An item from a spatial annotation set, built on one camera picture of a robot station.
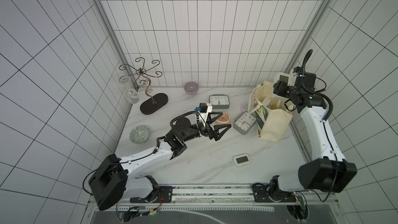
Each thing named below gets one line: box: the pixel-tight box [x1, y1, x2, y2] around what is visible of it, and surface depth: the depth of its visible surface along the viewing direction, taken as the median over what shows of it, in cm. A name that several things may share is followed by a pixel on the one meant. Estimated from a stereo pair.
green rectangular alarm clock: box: [208, 94, 231, 110], surface depth 109 cm
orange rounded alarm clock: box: [215, 112, 232, 125], surface depth 100 cm
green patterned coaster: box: [129, 124, 150, 144], surface depth 94 cm
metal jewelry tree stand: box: [119, 57, 169, 115], surface depth 93 cm
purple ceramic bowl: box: [183, 81, 199, 96], surface depth 116 cm
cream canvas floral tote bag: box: [248, 80, 294, 143], surface depth 85 cm
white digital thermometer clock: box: [233, 152, 251, 168], surface depth 83 cm
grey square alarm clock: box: [233, 112, 258, 136], surface depth 98 cm
